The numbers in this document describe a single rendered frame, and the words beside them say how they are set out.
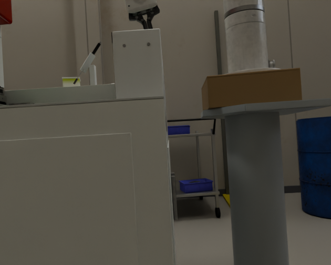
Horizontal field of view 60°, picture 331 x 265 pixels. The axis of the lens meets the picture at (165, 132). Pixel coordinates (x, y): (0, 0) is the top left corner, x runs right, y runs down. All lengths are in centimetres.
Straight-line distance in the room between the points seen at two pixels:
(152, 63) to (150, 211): 27
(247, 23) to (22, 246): 77
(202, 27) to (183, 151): 150
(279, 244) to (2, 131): 74
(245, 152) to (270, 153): 7
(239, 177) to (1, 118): 61
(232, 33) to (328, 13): 321
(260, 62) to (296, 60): 290
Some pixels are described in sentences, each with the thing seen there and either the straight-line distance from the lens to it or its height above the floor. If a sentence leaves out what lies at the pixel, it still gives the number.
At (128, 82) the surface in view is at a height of 86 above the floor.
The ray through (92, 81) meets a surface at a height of 98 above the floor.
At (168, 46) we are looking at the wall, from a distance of 361.
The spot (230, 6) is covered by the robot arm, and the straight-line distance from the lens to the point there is 94.
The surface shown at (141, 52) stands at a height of 92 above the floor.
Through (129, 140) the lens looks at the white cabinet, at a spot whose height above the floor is 75.
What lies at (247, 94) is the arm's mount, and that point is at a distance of 81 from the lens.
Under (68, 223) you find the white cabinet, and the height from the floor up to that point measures 61.
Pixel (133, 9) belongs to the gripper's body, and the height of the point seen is 117.
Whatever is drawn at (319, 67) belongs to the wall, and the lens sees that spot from 387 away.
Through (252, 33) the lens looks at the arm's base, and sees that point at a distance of 90.
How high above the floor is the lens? 75
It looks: 1 degrees up
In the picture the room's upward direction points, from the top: 3 degrees counter-clockwise
